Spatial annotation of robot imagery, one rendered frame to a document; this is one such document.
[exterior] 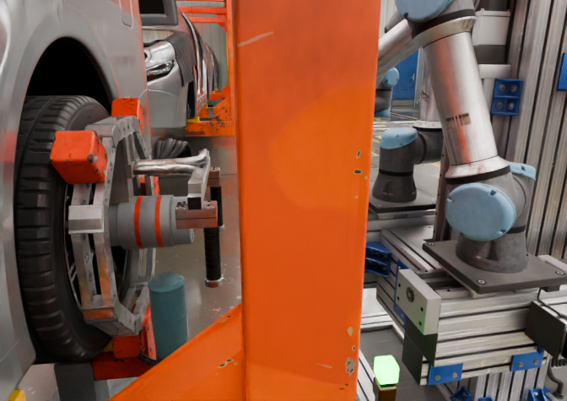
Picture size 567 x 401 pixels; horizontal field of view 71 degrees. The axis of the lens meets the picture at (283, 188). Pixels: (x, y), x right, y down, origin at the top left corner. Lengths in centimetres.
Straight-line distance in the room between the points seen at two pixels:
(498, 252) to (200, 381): 66
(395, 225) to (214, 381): 94
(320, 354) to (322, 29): 41
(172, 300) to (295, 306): 54
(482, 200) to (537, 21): 51
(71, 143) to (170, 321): 49
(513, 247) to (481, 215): 20
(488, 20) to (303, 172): 81
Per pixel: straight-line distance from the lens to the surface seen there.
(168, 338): 110
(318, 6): 47
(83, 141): 85
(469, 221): 83
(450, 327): 100
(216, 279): 98
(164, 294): 103
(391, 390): 95
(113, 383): 161
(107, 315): 95
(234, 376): 63
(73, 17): 113
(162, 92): 359
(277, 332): 56
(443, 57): 83
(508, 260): 100
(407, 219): 143
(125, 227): 108
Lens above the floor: 124
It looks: 16 degrees down
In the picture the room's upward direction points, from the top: straight up
